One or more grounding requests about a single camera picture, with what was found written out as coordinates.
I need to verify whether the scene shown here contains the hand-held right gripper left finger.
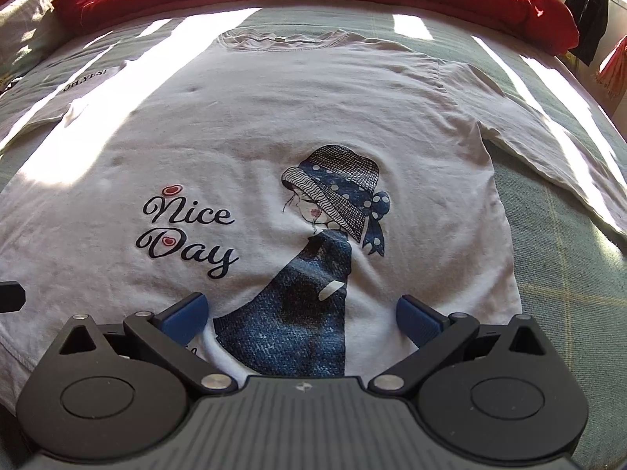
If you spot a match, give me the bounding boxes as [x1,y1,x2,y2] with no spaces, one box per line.
[59,293,233,391]

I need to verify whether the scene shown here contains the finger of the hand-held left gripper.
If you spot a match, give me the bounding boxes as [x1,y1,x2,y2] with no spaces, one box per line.
[0,281,26,314]

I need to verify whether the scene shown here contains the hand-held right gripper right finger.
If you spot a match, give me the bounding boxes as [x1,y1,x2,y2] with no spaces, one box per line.
[368,295,548,392]

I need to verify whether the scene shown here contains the white printed long-sleeve shirt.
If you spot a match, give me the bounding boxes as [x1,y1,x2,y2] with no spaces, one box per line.
[0,29,627,417]

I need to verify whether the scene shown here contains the grey patterned pillow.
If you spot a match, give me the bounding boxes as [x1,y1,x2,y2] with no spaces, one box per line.
[0,0,94,91]

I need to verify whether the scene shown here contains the orange curtain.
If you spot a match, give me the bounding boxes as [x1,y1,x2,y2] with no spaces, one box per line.
[590,34,627,103]

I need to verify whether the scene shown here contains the black garment on hanger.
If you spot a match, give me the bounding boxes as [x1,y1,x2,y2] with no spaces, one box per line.
[563,0,611,67]

